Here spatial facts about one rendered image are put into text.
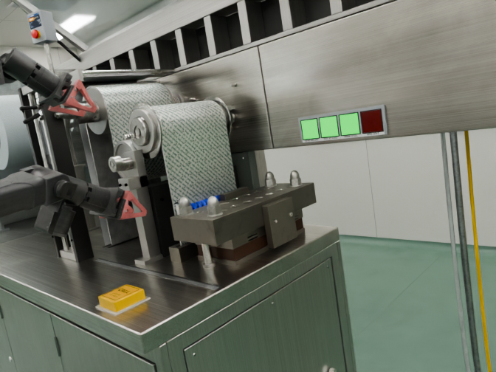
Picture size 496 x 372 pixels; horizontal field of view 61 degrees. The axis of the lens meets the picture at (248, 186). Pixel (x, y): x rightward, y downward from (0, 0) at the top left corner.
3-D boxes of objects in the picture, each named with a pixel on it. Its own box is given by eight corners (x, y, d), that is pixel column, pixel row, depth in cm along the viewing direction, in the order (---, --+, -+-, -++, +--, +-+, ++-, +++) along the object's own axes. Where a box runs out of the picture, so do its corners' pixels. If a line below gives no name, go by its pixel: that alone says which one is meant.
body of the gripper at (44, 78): (62, 100, 92) (30, 79, 87) (44, 107, 99) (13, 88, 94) (75, 77, 94) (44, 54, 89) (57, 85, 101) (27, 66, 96)
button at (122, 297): (100, 306, 88) (97, 296, 87) (128, 294, 93) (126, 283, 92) (116, 314, 83) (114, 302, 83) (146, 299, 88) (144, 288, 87)
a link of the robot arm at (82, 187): (64, 173, 86) (54, 170, 90) (52, 205, 85) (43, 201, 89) (94, 184, 91) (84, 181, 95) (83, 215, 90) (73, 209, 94)
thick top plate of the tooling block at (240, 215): (173, 240, 105) (169, 217, 104) (274, 201, 133) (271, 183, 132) (216, 246, 94) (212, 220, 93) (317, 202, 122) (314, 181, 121)
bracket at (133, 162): (133, 264, 114) (111, 153, 110) (153, 256, 119) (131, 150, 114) (143, 266, 111) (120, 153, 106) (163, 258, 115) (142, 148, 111)
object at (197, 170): (174, 216, 110) (161, 146, 107) (236, 195, 127) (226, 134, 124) (176, 216, 110) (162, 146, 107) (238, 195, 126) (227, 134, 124)
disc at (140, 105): (133, 159, 117) (124, 105, 114) (135, 159, 117) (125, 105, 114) (164, 158, 106) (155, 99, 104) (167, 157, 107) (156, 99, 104)
